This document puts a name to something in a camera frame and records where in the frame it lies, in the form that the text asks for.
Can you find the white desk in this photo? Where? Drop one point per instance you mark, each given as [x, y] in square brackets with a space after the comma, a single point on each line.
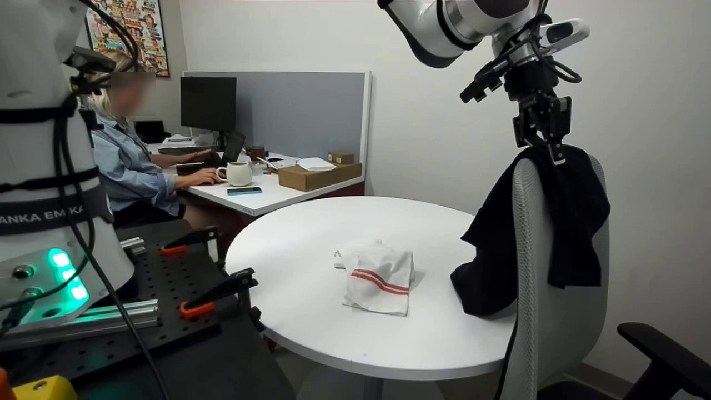
[278, 194]

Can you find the grey mesh office chair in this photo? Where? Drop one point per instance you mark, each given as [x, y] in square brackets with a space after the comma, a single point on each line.
[555, 333]

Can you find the white towel with red stripes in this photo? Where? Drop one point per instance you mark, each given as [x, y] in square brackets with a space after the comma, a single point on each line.
[377, 278]

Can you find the stack of papers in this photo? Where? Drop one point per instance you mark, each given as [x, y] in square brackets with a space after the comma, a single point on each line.
[180, 141]

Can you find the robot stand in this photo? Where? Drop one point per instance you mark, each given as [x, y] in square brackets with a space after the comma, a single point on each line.
[166, 289]

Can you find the person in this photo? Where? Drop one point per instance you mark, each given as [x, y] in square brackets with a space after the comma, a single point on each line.
[128, 166]

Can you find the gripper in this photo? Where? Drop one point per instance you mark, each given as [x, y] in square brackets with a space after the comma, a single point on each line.
[532, 80]

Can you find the black monitor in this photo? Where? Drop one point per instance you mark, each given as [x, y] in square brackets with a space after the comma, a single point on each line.
[208, 103]

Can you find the black tablet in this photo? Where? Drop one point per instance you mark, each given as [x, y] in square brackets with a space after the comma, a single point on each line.
[233, 147]

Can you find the black smartphone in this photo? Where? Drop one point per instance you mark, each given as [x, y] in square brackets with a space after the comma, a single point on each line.
[244, 190]

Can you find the white mug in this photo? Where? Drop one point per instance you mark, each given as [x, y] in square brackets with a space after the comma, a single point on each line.
[239, 174]

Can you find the brown cup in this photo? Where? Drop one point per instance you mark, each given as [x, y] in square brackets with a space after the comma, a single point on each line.
[256, 153]

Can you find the camera on mount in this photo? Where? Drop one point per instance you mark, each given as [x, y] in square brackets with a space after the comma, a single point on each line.
[91, 60]

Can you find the white paper sheet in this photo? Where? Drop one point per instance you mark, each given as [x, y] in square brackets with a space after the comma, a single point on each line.
[315, 164]

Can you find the small cardboard box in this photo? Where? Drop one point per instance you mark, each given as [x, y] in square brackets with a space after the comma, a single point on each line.
[341, 157]

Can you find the yellow object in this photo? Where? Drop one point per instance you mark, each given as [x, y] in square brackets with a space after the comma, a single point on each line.
[47, 389]

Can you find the black towel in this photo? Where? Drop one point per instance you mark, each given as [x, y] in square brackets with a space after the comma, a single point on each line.
[575, 222]

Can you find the large flat cardboard box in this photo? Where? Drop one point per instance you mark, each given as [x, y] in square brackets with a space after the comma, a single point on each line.
[316, 178]

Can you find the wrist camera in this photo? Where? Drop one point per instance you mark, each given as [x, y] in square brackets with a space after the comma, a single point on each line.
[482, 82]

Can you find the colourful framed poster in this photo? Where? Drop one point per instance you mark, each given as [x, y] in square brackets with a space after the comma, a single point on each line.
[136, 30]

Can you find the grey partition panel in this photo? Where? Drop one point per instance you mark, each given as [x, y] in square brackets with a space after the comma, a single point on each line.
[300, 111]

